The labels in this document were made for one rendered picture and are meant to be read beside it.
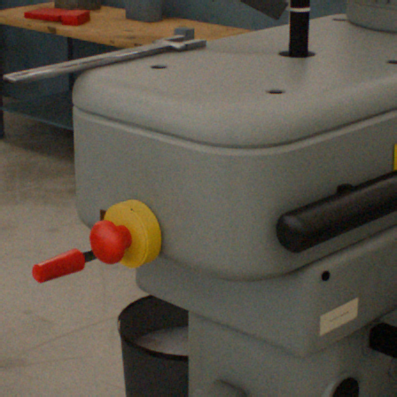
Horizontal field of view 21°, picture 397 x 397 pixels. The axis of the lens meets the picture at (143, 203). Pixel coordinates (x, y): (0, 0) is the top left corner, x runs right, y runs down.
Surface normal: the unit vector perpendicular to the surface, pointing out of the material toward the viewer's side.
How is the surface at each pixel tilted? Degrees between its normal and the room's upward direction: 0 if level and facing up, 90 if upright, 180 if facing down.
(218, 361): 90
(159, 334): 0
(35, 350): 0
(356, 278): 90
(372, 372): 90
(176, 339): 0
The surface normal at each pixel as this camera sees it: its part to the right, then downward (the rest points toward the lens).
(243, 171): -0.12, 0.34
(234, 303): -0.72, 0.24
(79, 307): -0.01, -0.94
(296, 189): 0.61, 0.25
